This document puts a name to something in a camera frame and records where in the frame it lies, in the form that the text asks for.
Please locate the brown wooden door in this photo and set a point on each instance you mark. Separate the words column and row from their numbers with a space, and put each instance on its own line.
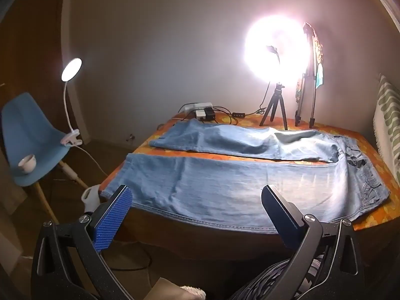
column 31, row 37

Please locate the orange floral tablecloth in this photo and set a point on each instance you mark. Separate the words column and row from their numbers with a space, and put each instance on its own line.
column 372, row 220

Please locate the tall folded tripod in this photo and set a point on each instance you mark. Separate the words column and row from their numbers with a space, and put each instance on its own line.
column 312, row 100

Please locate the beige fluffy slipper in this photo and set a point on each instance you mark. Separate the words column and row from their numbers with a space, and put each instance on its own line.
column 193, row 293

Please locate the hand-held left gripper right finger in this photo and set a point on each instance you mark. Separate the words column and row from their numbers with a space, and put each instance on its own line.
column 289, row 225

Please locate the light blue hanging cloth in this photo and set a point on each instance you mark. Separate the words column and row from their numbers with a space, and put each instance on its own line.
column 319, row 76

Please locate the blue plastic chair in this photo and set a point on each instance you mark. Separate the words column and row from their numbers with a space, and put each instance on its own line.
column 31, row 125

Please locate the white power strip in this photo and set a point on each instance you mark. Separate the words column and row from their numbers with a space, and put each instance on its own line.
column 198, row 106

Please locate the white plastic jug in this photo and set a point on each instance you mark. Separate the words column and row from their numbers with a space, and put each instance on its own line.
column 92, row 198

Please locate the green striped white cloth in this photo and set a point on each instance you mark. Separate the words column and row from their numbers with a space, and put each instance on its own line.
column 387, row 106

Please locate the person's patterned trousers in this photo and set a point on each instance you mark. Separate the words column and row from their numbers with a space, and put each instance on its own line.
column 272, row 279

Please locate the white power adapter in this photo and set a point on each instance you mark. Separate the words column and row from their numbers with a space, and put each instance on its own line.
column 200, row 114

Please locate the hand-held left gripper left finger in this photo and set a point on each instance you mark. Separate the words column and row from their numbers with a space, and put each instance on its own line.
column 114, row 218

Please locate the white clip-on desk lamp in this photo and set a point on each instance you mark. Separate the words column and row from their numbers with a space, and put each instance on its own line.
column 72, row 68

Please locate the black power adapter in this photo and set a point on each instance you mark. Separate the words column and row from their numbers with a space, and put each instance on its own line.
column 210, row 114

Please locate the white cup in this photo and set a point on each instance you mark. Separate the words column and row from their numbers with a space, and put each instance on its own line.
column 27, row 164

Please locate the light blue denim pants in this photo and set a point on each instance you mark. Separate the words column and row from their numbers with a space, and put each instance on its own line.
column 218, row 181

